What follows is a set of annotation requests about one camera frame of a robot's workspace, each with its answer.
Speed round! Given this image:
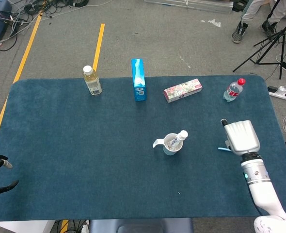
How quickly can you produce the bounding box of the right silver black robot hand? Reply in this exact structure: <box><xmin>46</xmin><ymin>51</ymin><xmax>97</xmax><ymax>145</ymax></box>
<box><xmin>220</xmin><ymin>118</ymin><xmax>261</xmax><ymax>156</ymax></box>

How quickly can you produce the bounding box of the white toothpaste tube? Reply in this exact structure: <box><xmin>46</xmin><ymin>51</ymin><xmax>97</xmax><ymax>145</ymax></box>
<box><xmin>168</xmin><ymin>130</ymin><xmax>189</xmax><ymax>149</ymax></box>

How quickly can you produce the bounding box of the floral toothpaste box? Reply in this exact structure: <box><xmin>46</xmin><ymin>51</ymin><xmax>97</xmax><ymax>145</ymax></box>
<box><xmin>163</xmin><ymin>78</ymin><xmax>203</xmax><ymax>103</ymax></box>

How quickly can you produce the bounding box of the clear water bottle red cap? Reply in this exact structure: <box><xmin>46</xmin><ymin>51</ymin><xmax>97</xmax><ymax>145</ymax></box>
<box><xmin>222</xmin><ymin>78</ymin><xmax>246</xmax><ymax>102</ymax></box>

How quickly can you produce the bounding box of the white power strip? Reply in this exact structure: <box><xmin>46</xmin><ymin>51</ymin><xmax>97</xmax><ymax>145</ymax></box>
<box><xmin>268</xmin><ymin>85</ymin><xmax>286</xmax><ymax>101</ymax></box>

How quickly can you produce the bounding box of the white box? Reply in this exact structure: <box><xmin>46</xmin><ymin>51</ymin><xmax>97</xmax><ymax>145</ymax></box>
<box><xmin>0</xmin><ymin>219</ymin><xmax>55</xmax><ymax>233</ymax></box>

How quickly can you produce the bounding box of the black tripod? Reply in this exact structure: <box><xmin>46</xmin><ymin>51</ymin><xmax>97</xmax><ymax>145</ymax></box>
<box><xmin>232</xmin><ymin>0</ymin><xmax>286</xmax><ymax>80</ymax></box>

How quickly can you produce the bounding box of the blue table mat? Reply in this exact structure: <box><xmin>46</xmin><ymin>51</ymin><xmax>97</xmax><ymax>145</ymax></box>
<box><xmin>0</xmin><ymin>74</ymin><xmax>286</xmax><ymax>222</ymax></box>

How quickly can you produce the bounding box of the blue carton box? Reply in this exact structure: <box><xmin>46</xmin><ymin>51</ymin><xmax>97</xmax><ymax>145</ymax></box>
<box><xmin>131</xmin><ymin>58</ymin><xmax>147</xmax><ymax>102</ymax></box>

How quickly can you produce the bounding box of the standing person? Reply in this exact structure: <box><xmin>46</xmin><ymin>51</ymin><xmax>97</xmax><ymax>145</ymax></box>
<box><xmin>231</xmin><ymin>0</ymin><xmax>286</xmax><ymax>44</ymax></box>

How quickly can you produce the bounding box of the yellow drink bottle white cap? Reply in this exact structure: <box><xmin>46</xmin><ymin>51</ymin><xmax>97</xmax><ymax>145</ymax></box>
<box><xmin>82</xmin><ymin>65</ymin><xmax>102</xmax><ymax>96</ymax></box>

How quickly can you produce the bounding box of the white cup with handle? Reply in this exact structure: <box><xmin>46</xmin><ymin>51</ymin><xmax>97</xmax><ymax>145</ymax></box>
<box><xmin>153</xmin><ymin>133</ymin><xmax>184</xmax><ymax>156</ymax></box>

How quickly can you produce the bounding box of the aluminium rail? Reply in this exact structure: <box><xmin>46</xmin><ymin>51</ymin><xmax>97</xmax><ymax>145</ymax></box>
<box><xmin>144</xmin><ymin>0</ymin><xmax>233</xmax><ymax>14</ymax></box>

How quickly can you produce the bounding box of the tangle of black cables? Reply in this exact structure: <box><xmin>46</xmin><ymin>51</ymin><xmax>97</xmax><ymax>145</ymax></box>
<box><xmin>0</xmin><ymin>0</ymin><xmax>90</xmax><ymax>51</ymax></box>

